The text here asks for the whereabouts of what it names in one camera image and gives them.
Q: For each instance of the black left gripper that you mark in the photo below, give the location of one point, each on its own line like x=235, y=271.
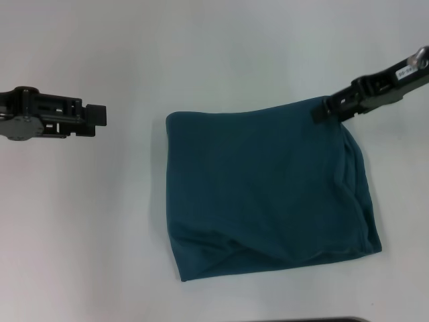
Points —
x=18, y=117

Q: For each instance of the teal t-shirt with FREE print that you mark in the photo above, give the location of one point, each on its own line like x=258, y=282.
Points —
x=261, y=188

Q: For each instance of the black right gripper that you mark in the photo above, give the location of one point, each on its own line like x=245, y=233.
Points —
x=392, y=85

